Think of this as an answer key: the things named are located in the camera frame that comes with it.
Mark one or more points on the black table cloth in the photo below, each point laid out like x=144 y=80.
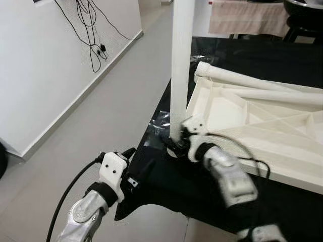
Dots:
x=166 y=191

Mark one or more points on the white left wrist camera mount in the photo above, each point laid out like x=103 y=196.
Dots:
x=113 y=171

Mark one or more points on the crinkled clear plastic wrap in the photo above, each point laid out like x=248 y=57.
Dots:
x=159 y=123

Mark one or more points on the beige cloth covered table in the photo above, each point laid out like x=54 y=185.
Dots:
x=247 y=17

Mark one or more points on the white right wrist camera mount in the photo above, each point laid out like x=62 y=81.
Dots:
x=194 y=125

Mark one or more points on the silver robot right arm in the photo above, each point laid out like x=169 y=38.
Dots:
x=229 y=176

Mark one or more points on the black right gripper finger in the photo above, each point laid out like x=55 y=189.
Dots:
x=169 y=143

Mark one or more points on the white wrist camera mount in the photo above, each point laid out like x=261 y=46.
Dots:
x=113 y=171
x=194 y=125

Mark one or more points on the black round stool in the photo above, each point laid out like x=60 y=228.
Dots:
x=303 y=29

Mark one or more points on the white plastic table top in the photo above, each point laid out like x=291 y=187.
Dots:
x=282 y=146

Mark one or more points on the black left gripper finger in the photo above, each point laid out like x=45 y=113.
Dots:
x=147 y=171
x=128 y=153

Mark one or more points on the clear plastic bag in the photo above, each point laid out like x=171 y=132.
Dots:
x=203 y=58

